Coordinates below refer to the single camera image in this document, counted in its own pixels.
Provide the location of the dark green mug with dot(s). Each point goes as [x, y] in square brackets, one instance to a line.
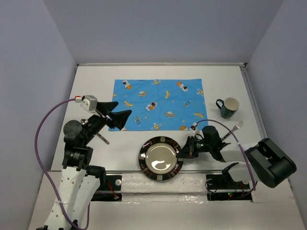
[227, 107]

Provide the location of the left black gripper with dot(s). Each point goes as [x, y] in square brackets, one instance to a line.
[118, 118]

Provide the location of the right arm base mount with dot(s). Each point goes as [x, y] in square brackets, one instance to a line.
[220, 188]

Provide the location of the metal fork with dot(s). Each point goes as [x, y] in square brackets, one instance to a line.
[235, 128]

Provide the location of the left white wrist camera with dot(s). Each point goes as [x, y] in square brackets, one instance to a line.
[87, 102]

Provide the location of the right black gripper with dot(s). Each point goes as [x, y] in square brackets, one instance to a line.
[188, 150]

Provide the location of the blue space-print cloth napkin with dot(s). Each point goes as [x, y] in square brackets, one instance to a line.
[160, 105]

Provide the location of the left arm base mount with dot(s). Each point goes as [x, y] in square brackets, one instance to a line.
[110, 191]

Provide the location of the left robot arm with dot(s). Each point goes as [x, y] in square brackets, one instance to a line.
[79, 180]

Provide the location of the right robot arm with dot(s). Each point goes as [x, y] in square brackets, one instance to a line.
[264, 161]

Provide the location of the metal spoon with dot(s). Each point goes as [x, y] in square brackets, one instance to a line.
[103, 137]

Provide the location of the black rimmed dinner plate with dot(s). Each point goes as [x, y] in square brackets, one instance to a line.
[158, 159]

